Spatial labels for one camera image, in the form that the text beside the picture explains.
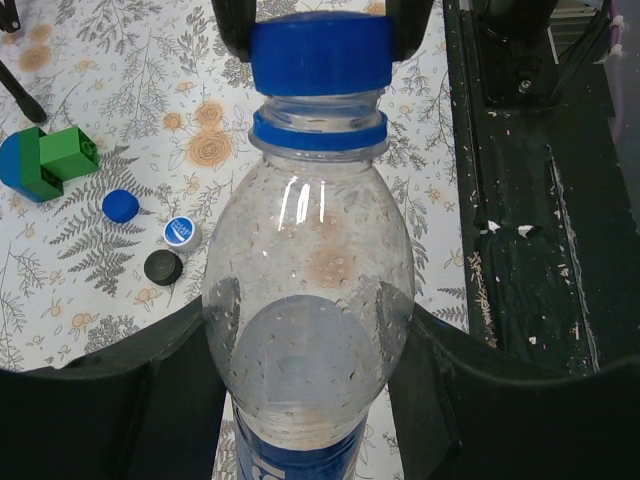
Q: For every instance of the black music stand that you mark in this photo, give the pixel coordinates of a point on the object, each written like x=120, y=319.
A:
x=10, y=23

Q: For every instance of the floral table cloth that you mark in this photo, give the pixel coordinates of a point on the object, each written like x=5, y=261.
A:
x=169, y=110

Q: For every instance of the green blue toy bricks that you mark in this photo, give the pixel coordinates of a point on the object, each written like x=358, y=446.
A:
x=36, y=165

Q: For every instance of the black bottle cap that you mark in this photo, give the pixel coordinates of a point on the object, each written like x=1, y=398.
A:
x=163, y=267

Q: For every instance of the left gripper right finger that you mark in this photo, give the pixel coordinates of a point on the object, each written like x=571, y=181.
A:
x=465, y=410

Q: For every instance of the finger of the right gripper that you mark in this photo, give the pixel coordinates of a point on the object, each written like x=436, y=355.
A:
x=235, y=21
x=410, y=19

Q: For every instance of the Pepsi plastic bottle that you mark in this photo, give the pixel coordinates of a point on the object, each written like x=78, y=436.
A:
x=309, y=287

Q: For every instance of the white blue bottle cap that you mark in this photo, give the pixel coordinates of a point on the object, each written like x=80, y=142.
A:
x=182, y=234

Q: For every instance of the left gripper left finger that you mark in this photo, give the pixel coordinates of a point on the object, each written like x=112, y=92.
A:
x=147, y=407

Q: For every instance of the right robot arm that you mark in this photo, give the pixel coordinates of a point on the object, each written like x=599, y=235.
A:
x=520, y=20

